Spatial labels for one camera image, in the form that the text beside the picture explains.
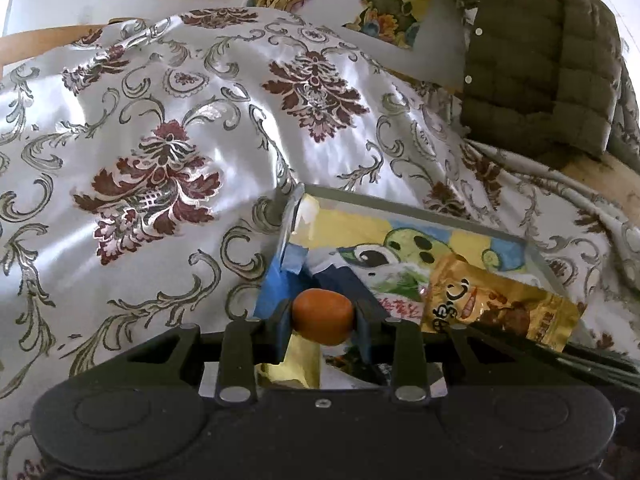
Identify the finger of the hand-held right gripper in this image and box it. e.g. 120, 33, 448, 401
465, 324, 640, 387

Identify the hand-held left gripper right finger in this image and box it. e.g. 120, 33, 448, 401
312, 265, 526, 406

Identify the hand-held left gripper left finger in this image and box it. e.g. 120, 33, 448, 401
122, 297, 298, 407

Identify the white and green snack packet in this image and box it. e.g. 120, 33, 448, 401
369, 269, 437, 335

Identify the small orange tangerine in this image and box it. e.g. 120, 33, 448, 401
291, 288, 356, 346

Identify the grey tray with cartoon picture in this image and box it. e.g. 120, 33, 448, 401
254, 182, 582, 392

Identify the golden snack packet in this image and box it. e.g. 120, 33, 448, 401
419, 252, 582, 355

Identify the floral satin blanket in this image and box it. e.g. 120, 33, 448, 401
0, 6, 640, 480

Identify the grey hanging cloth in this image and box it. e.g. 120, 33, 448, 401
412, 0, 482, 95

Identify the olive quilted jacket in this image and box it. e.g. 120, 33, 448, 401
459, 0, 640, 172

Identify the wooden bed rail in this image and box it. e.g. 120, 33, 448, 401
0, 16, 147, 80
565, 152, 640, 223

